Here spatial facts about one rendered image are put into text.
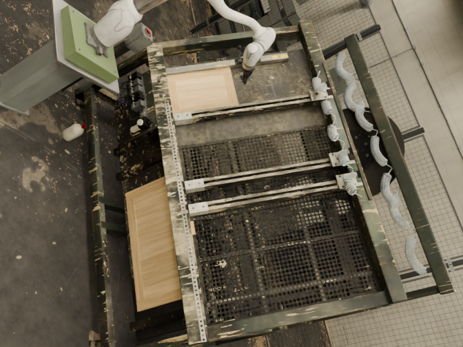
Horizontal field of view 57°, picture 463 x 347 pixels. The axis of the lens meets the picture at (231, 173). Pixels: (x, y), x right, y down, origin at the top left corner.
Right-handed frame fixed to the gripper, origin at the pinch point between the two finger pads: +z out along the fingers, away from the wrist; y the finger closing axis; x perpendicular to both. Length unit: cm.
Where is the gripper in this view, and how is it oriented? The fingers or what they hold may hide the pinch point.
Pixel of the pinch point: (244, 80)
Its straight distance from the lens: 314.1
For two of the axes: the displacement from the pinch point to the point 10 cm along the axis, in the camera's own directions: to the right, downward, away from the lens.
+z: -1.0, 2.9, 9.5
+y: 8.0, -5.4, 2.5
